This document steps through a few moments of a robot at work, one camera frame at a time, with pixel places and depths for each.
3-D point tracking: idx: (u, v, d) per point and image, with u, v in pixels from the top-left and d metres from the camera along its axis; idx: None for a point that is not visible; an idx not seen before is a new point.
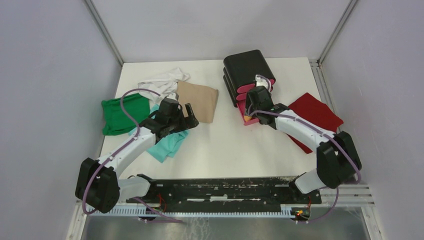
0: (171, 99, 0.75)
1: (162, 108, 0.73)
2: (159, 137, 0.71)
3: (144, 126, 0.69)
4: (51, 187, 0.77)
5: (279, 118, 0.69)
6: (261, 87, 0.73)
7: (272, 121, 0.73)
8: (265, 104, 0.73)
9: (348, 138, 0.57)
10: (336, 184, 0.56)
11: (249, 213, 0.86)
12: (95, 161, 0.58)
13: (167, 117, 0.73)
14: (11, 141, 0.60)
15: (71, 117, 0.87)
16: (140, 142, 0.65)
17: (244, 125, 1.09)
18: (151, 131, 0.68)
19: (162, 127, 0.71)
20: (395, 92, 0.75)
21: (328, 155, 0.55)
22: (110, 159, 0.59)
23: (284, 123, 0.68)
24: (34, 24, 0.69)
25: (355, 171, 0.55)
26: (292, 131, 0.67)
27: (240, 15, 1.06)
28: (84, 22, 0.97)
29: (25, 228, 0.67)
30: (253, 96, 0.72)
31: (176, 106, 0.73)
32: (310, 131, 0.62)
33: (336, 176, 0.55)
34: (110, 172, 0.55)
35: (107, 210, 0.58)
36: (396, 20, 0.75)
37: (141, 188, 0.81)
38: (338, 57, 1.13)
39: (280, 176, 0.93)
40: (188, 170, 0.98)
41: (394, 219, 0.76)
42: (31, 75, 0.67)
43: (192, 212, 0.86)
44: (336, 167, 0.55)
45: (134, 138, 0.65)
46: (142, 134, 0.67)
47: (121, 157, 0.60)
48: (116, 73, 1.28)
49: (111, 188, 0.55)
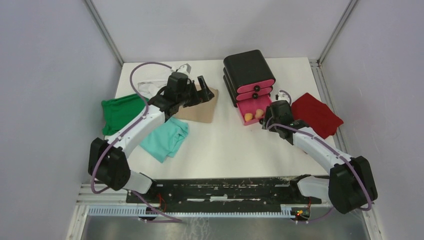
0: (179, 73, 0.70)
1: (170, 84, 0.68)
2: (168, 115, 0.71)
3: (153, 103, 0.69)
4: (50, 187, 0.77)
5: (296, 133, 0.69)
6: (284, 102, 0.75)
7: (290, 135, 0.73)
8: (284, 118, 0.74)
9: (366, 165, 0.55)
10: (346, 211, 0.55)
11: (249, 213, 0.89)
12: (105, 141, 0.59)
13: (176, 94, 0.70)
14: (10, 141, 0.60)
15: (70, 117, 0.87)
16: (149, 121, 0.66)
17: (244, 125, 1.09)
18: (160, 109, 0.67)
19: (171, 105, 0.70)
20: (395, 92, 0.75)
21: (342, 179, 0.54)
22: (118, 139, 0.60)
23: (301, 140, 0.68)
24: (34, 24, 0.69)
25: (367, 200, 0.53)
26: (310, 149, 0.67)
27: (241, 15, 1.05)
28: (84, 22, 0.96)
29: (25, 228, 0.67)
30: (274, 109, 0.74)
31: (186, 81, 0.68)
32: (327, 151, 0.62)
33: (348, 202, 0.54)
34: (119, 152, 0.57)
35: (119, 188, 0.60)
36: (397, 20, 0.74)
37: (143, 185, 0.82)
38: (338, 57, 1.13)
39: (280, 176, 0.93)
40: (188, 171, 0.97)
41: (395, 219, 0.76)
42: (30, 75, 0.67)
43: (193, 212, 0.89)
44: (348, 194, 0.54)
45: (142, 117, 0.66)
46: (150, 112, 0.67)
47: (129, 137, 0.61)
48: (116, 73, 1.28)
49: (120, 168, 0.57)
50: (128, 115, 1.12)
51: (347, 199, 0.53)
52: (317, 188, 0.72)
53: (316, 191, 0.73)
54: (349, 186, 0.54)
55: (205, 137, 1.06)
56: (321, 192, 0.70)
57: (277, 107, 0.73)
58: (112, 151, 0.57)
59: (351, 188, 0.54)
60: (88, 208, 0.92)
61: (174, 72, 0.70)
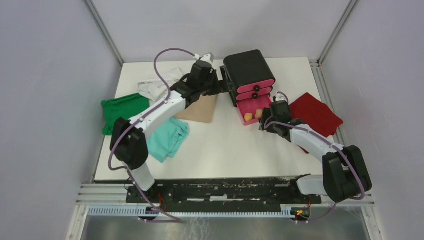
0: (202, 62, 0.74)
1: (193, 71, 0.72)
2: (189, 101, 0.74)
3: (176, 90, 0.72)
4: (51, 187, 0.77)
5: (293, 130, 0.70)
6: (283, 101, 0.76)
7: (287, 133, 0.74)
8: (283, 117, 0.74)
9: (357, 153, 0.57)
10: (340, 200, 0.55)
11: (249, 213, 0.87)
12: (127, 121, 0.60)
13: (198, 82, 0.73)
14: (11, 141, 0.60)
15: (70, 117, 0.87)
16: (170, 106, 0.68)
17: (244, 125, 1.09)
18: (182, 96, 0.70)
19: (193, 92, 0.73)
20: (395, 92, 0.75)
21: (333, 166, 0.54)
22: (140, 121, 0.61)
23: (298, 136, 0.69)
24: (34, 24, 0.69)
25: (361, 190, 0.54)
26: (306, 144, 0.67)
27: (241, 15, 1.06)
28: (84, 22, 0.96)
29: (25, 228, 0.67)
30: (273, 108, 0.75)
31: (209, 69, 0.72)
32: (321, 143, 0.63)
33: (341, 190, 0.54)
34: (140, 133, 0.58)
35: (135, 167, 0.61)
36: (396, 20, 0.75)
37: (147, 181, 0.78)
38: (338, 57, 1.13)
39: (280, 176, 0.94)
40: (190, 171, 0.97)
41: (394, 218, 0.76)
42: (30, 75, 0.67)
43: (192, 212, 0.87)
44: (340, 180, 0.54)
45: (165, 101, 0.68)
46: (172, 98, 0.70)
47: (150, 120, 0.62)
48: (116, 73, 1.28)
49: (140, 148, 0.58)
50: (128, 114, 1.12)
51: (339, 186, 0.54)
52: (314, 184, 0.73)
53: (314, 187, 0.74)
54: (341, 173, 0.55)
55: (206, 137, 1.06)
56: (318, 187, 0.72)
57: (275, 106, 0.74)
58: (133, 132, 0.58)
59: (342, 175, 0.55)
60: (88, 208, 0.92)
61: (197, 61, 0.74)
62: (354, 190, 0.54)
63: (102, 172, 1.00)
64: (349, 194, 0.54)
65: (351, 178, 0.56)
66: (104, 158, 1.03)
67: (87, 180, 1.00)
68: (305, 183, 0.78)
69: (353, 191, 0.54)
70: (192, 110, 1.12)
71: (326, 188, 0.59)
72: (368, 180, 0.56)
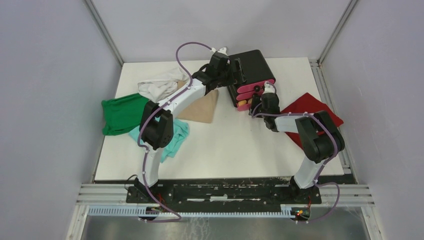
0: (220, 53, 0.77)
1: (212, 61, 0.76)
2: (208, 89, 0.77)
3: (196, 78, 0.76)
4: (51, 187, 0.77)
5: (278, 117, 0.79)
6: (273, 96, 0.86)
7: (274, 125, 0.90)
8: (271, 111, 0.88)
9: (325, 115, 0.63)
10: (317, 157, 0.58)
11: (249, 213, 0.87)
12: (156, 104, 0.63)
13: (216, 71, 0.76)
14: (11, 142, 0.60)
15: (70, 116, 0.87)
16: (193, 92, 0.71)
17: (237, 110, 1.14)
18: (202, 83, 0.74)
19: (212, 80, 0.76)
20: (394, 92, 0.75)
21: (304, 125, 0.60)
22: (168, 104, 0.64)
23: (281, 118, 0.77)
24: (33, 24, 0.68)
25: (334, 147, 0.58)
26: (288, 124, 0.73)
27: (241, 15, 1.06)
28: (84, 22, 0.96)
29: (25, 228, 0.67)
30: (264, 102, 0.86)
31: (226, 60, 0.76)
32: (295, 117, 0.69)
33: (316, 146, 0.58)
34: (168, 114, 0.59)
35: (162, 145, 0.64)
36: (396, 21, 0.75)
37: (152, 178, 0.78)
38: (338, 57, 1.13)
39: (280, 176, 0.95)
40: (190, 172, 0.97)
41: (394, 218, 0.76)
42: (30, 77, 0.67)
43: (192, 212, 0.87)
44: (313, 137, 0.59)
45: (188, 88, 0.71)
46: (194, 85, 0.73)
47: (176, 103, 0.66)
48: (116, 73, 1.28)
49: (168, 127, 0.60)
50: (128, 115, 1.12)
51: (313, 142, 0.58)
52: (306, 168, 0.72)
53: (306, 172, 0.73)
54: (312, 131, 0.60)
55: (206, 137, 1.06)
56: (308, 169, 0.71)
57: (267, 100, 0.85)
58: (161, 113, 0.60)
59: (314, 132, 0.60)
60: (88, 208, 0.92)
61: (216, 52, 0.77)
62: (328, 147, 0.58)
63: (102, 172, 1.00)
64: (324, 150, 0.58)
65: (325, 136, 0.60)
66: (104, 158, 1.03)
67: (87, 180, 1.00)
68: (301, 173, 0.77)
69: (328, 148, 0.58)
70: (192, 111, 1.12)
71: (305, 152, 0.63)
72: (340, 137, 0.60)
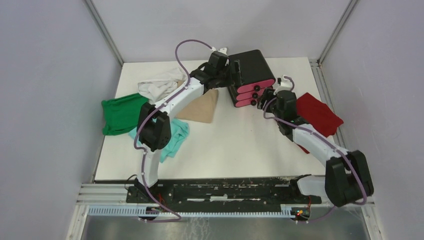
0: (220, 52, 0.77)
1: (212, 60, 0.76)
2: (207, 88, 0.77)
3: (194, 76, 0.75)
4: (50, 187, 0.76)
5: (296, 129, 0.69)
6: (292, 96, 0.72)
7: (290, 132, 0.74)
8: (287, 113, 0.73)
9: (361, 161, 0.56)
10: (341, 203, 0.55)
11: (249, 213, 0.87)
12: (152, 105, 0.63)
13: (215, 70, 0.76)
14: (11, 141, 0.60)
15: (70, 116, 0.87)
16: (190, 91, 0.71)
17: (235, 107, 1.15)
18: (200, 82, 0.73)
19: (210, 79, 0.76)
20: (394, 91, 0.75)
21: (337, 171, 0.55)
22: (165, 105, 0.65)
23: (303, 136, 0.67)
24: (33, 24, 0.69)
25: (363, 195, 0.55)
26: (311, 146, 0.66)
27: (241, 15, 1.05)
28: (84, 22, 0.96)
29: (25, 229, 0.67)
30: (280, 102, 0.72)
31: (226, 60, 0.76)
32: (325, 147, 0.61)
33: (343, 195, 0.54)
34: (165, 116, 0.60)
35: (161, 147, 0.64)
36: (397, 20, 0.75)
37: (152, 178, 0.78)
38: (338, 57, 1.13)
39: (280, 176, 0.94)
40: (190, 172, 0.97)
41: (394, 218, 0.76)
42: (31, 76, 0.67)
43: (192, 212, 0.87)
44: (344, 185, 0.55)
45: (185, 87, 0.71)
46: (191, 84, 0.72)
47: (173, 104, 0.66)
48: (116, 72, 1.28)
49: (165, 128, 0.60)
50: (128, 115, 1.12)
51: (341, 190, 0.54)
52: (318, 186, 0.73)
53: (318, 189, 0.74)
54: (343, 178, 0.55)
55: (205, 138, 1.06)
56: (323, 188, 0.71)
57: (284, 102, 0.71)
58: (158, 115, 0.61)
59: (345, 179, 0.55)
60: (88, 208, 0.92)
61: (215, 51, 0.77)
62: (355, 194, 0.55)
63: (102, 172, 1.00)
64: (350, 197, 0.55)
65: (354, 182, 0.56)
66: (103, 158, 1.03)
67: (87, 180, 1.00)
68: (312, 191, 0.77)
69: (354, 195, 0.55)
70: (192, 111, 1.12)
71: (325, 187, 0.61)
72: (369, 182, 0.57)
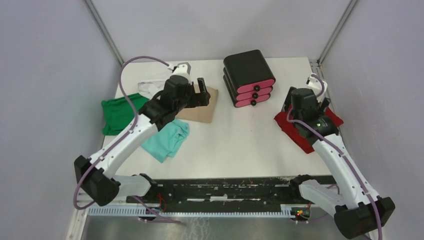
0: (178, 77, 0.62)
1: (167, 89, 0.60)
2: (161, 123, 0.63)
3: (144, 112, 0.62)
4: (50, 188, 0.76)
5: (323, 142, 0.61)
6: (310, 92, 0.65)
7: (311, 135, 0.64)
8: (307, 113, 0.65)
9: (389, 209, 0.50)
10: (347, 236, 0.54)
11: (249, 213, 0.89)
12: (87, 160, 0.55)
13: (173, 101, 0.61)
14: (12, 140, 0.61)
15: (70, 116, 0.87)
16: (136, 135, 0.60)
17: (235, 107, 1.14)
18: (150, 121, 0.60)
19: (166, 113, 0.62)
20: (394, 92, 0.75)
21: (361, 221, 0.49)
22: (100, 160, 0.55)
23: (329, 157, 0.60)
24: (34, 24, 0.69)
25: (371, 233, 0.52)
26: (335, 171, 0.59)
27: (241, 15, 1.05)
28: (84, 22, 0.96)
29: (25, 228, 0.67)
30: (297, 100, 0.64)
31: (184, 87, 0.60)
32: (355, 184, 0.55)
33: (353, 234, 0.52)
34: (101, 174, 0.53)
35: (108, 201, 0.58)
36: (397, 21, 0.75)
37: (141, 187, 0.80)
38: (338, 57, 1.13)
39: (280, 176, 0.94)
40: (190, 172, 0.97)
41: (394, 218, 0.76)
42: (31, 76, 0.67)
43: (192, 212, 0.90)
44: (358, 229, 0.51)
45: (129, 131, 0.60)
46: (138, 125, 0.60)
47: (112, 157, 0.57)
48: (116, 73, 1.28)
49: (105, 186, 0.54)
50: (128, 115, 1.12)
51: (353, 232, 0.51)
52: (315, 195, 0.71)
53: (315, 199, 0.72)
54: (363, 224, 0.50)
55: (205, 138, 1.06)
56: (319, 201, 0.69)
57: (302, 99, 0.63)
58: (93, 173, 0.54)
59: (364, 225, 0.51)
60: (89, 207, 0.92)
61: (173, 75, 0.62)
62: (364, 232, 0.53)
63: None
64: (357, 234, 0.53)
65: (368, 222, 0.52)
66: None
67: None
68: (311, 198, 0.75)
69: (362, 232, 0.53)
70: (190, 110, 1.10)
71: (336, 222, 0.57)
72: (387, 215, 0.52)
